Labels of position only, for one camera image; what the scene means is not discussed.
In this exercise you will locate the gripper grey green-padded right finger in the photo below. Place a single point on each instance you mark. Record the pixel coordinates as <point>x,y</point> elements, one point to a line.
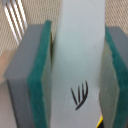
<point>114,79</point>

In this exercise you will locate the gripper grey green-padded left finger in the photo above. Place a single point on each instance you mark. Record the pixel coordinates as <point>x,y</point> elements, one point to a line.
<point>29,78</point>

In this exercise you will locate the white ghost-shaped toy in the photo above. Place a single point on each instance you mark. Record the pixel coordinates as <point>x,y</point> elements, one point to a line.
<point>76,65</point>

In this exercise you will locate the yellow butter box toy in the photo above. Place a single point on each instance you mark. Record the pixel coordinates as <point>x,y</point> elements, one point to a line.
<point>100,121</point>

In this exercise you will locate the beige woven placemat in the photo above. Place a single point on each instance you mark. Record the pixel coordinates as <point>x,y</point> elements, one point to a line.
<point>37,11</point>

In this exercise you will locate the fork with orange handle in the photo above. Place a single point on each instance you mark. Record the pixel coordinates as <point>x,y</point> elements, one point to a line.
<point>15,14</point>

